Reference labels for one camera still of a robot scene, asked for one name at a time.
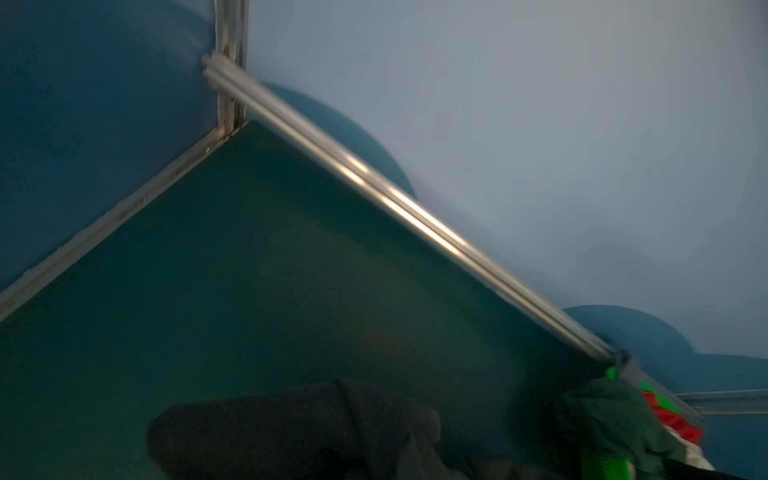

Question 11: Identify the white t shirt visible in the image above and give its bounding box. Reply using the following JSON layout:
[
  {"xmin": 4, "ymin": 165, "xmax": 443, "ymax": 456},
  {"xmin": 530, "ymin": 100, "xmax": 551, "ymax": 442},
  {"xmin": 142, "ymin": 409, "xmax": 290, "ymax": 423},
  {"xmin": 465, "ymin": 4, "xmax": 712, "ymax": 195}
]
[{"xmin": 682, "ymin": 440, "xmax": 715, "ymax": 471}]

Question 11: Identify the rear horizontal aluminium rail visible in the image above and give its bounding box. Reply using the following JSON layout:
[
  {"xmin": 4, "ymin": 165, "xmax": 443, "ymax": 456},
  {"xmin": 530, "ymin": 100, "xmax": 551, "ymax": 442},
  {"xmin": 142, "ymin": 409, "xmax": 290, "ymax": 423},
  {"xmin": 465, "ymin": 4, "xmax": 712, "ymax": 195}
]
[{"xmin": 230, "ymin": 71, "xmax": 615, "ymax": 361}]

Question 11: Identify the right side floor rail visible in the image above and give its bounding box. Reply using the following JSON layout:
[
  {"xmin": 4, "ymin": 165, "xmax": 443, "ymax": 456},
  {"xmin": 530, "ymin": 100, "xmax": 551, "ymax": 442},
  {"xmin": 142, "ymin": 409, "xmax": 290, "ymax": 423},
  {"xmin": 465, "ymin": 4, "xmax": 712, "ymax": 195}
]
[{"xmin": 677, "ymin": 388, "xmax": 768, "ymax": 415}]

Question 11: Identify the black t shirt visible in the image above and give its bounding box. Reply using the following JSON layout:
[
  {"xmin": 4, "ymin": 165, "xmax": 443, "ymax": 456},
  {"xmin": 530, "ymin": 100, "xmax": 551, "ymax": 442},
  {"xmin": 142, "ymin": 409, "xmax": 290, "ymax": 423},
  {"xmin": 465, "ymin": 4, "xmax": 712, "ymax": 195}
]
[{"xmin": 146, "ymin": 378, "xmax": 719, "ymax": 479}]

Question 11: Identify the dark green t shirt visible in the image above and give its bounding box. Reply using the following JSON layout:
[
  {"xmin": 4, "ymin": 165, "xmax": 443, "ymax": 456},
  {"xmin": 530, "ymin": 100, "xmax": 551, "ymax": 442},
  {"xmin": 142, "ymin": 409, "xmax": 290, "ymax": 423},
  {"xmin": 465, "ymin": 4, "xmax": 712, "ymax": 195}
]
[{"xmin": 554, "ymin": 376, "xmax": 688, "ymax": 480}]

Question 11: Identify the red t shirt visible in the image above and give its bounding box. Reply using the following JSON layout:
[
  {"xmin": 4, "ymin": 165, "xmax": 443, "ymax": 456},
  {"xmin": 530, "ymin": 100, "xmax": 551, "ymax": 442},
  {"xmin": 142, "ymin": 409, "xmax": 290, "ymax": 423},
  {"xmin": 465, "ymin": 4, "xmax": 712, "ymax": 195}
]
[{"xmin": 642, "ymin": 389, "xmax": 705, "ymax": 445}]

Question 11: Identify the left side floor rail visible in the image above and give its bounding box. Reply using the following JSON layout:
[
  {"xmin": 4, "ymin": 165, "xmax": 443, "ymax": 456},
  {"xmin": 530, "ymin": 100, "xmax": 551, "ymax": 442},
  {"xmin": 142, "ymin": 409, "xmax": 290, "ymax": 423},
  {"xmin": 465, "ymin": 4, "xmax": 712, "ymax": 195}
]
[{"xmin": 1, "ymin": 127, "xmax": 233, "ymax": 319}]

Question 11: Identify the floor rail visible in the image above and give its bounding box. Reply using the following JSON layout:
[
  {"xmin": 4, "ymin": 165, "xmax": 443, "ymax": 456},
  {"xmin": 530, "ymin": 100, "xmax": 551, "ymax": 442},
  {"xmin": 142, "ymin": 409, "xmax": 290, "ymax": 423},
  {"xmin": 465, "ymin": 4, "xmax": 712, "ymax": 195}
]
[
  {"xmin": 1, "ymin": 127, "xmax": 233, "ymax": 319},
  {"xmin": 677, "ymin": 388, "xmax": 768, "ymax": 415}
]

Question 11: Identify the left rear aluminium post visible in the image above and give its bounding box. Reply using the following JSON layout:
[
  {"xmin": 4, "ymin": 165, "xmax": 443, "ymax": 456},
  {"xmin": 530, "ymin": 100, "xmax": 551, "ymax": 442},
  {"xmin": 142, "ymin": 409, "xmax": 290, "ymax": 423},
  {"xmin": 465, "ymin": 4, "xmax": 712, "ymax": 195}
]
[{"xmin": 204, "ymin": 0, "xmax": 250, "ymax": 138}]

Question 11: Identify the grey t shirt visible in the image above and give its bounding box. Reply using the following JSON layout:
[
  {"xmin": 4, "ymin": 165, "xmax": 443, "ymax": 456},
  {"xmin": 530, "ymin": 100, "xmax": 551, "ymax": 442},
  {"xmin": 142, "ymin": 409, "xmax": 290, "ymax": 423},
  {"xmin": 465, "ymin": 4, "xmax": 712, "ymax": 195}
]
[{"xmin": 613, "ymin": 349, "xmax": 643, "ymax": 388}]

